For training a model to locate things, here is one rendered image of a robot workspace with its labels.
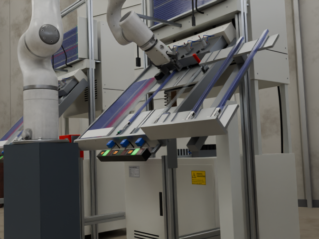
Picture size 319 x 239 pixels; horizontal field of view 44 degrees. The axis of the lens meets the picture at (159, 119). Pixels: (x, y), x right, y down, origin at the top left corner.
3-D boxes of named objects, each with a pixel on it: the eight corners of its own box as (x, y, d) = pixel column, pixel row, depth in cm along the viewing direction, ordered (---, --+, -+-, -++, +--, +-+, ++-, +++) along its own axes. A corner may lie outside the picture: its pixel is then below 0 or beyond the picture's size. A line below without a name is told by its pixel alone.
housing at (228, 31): (237, 54, 192) (223, 30, 187) (171, 72, 230) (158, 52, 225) (244, 45, 197) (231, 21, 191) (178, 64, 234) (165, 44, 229)
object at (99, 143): (162, 146, 157) (152, 133, 154) (82, 151, 207) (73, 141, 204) (164, 144, 157) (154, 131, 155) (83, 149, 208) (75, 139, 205)
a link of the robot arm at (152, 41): (157, 30, 165) (161, 35, 166) (144, 35, 171) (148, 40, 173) (147, 43, 161) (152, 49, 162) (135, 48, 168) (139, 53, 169)
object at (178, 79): (208, 88, 177) (202, 79, 175) (124, 105, 227) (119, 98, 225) (239, 47, 194) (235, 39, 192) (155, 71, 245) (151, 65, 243)
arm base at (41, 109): (39, 142, 125) (38, 85, 126) (0, 144, 134) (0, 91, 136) (80, 142, 141) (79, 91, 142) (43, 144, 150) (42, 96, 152)
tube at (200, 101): (184, 130, 125) (182, 128, 125) (181, 131, 127) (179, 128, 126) (244, 38, 152) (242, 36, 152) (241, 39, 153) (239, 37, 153)
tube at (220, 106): (210, 128, 117) (208, 124, 117) (207, 128, 118) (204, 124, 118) (269, 31, 144) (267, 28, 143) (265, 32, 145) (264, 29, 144)
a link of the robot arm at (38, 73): (28, 87, 131) (27, 18, 133) (14, 95, 146) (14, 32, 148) (63, 89, 137) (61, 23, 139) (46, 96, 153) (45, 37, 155)
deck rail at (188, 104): (165, 146, 155) (156, 134, 153) (162, 146, 157) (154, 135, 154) (243, 47, 193) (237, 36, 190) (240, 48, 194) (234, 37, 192)
